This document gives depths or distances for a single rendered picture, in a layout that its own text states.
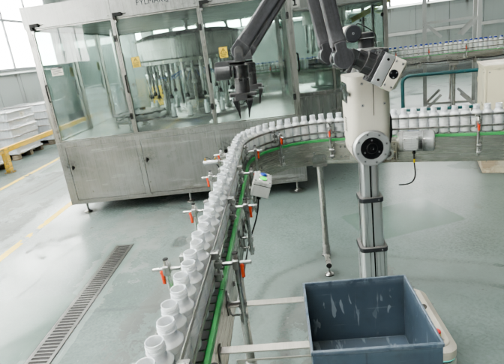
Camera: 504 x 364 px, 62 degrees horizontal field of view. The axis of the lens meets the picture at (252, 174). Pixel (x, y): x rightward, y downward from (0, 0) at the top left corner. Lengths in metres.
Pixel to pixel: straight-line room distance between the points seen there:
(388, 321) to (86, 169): 4.30
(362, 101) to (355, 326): 0.90
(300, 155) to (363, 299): 1.72
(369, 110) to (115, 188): 3.84
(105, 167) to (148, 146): 0.58
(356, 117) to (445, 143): 1.18
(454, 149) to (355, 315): 1.73
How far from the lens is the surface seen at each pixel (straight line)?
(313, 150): 2.99
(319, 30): 2.12
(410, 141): 2.76
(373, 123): 1.87
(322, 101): 6.59
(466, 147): 2.95
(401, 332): 1.51
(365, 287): 1.39
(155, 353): 0.86
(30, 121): 10.82
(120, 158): 5.07
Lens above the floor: 1.66
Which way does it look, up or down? 17 degrees down
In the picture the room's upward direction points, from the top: 7 degrees counter-clockwise
